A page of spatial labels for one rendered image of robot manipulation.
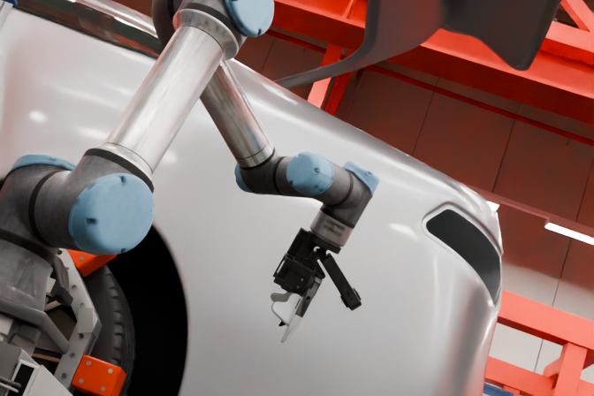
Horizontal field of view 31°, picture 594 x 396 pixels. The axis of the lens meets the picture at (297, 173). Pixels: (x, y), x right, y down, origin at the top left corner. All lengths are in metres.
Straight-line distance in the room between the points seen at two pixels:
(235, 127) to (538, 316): 6.99
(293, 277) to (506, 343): 10.19
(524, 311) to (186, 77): 7.27
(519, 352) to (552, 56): 7.26
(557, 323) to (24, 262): 7.43
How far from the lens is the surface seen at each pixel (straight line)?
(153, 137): 1.61
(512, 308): 8.77
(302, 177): 1.92
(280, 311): 2.00
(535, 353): 12.23
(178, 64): 1.66
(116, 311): 2.48
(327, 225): 2.01
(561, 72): 5.21
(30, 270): 1.63
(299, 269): 2.02
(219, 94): 1.91
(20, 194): 1.64
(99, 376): 2.36
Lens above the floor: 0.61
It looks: 20 degrees up
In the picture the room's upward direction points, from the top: 21 degrees clockwise
